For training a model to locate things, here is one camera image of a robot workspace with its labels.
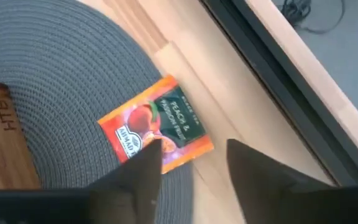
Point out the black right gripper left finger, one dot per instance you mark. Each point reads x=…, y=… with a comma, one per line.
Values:
x=120, y=202

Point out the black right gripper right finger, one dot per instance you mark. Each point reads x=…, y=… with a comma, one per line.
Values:
x=275, y=199

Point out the red orange Ahmad tea packet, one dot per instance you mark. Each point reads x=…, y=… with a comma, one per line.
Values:
x=166, y=118

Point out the grey round woven placemat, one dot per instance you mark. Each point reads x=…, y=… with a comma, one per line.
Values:
x=57, y=62

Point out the black aluminium table frame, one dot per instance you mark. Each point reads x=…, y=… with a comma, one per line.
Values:
x=291, y=102

